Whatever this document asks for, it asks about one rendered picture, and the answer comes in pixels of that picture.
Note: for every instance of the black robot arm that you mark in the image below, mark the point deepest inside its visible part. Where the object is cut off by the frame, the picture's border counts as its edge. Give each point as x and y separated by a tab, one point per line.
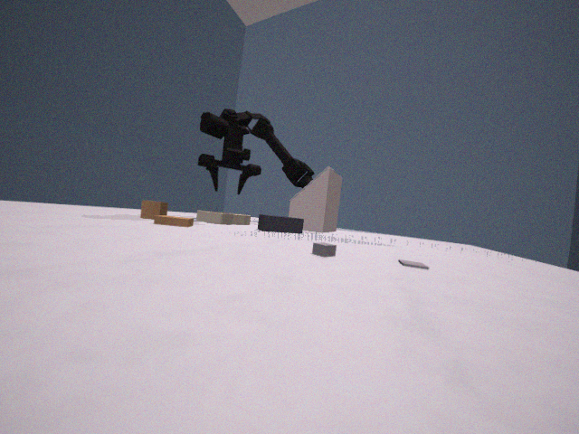
233	126

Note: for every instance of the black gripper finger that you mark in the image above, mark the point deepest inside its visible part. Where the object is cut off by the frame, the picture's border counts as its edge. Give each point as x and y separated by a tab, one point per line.
214	173
243	177

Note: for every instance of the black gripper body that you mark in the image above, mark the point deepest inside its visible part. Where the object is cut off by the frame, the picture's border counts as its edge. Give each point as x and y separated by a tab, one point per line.
206	160

